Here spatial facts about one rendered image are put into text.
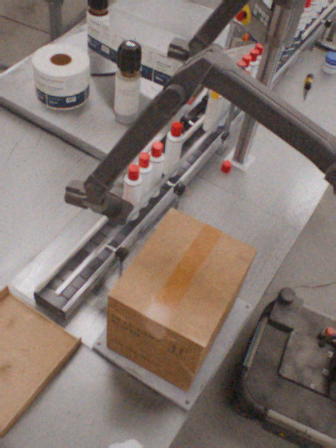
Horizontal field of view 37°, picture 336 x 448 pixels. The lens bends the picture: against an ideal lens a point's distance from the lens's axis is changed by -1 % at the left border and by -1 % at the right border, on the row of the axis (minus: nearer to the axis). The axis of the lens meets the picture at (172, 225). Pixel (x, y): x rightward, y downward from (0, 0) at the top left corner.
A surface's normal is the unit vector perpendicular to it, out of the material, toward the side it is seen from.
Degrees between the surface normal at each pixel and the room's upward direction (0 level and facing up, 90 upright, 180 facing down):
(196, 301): 0
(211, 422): 0
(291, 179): 0
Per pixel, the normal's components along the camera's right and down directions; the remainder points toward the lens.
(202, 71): -0.39, 0.63
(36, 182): 0.11, -0.62
